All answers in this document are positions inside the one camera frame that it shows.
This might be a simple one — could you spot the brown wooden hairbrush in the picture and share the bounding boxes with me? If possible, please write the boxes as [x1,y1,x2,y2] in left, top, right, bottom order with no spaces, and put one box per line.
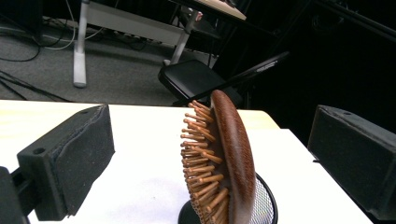
[180,89,257,224]

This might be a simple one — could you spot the tangled floor cables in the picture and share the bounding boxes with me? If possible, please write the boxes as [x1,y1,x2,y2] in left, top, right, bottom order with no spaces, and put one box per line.
[0,15,104,102]

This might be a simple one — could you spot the white board sheet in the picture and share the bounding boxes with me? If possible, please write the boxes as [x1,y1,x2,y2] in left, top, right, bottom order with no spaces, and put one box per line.
[0,104,373,224]

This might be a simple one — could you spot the black mesh cup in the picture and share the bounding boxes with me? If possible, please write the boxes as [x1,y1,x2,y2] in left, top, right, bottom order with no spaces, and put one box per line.
[177,172,278,224]

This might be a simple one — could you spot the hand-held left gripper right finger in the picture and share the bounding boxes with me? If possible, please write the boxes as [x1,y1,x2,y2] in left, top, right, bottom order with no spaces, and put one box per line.
[307,105,396,222]

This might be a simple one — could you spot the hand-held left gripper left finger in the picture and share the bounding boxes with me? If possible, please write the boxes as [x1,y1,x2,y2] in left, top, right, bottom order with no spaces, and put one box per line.
[17,104,116,222]

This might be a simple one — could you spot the black folding chair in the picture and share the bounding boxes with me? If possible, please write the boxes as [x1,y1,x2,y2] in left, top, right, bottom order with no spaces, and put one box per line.
[158,50,290,108]

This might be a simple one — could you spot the white-legged desk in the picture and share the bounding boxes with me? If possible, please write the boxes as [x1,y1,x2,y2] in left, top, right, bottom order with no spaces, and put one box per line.
[73,0,248,89]

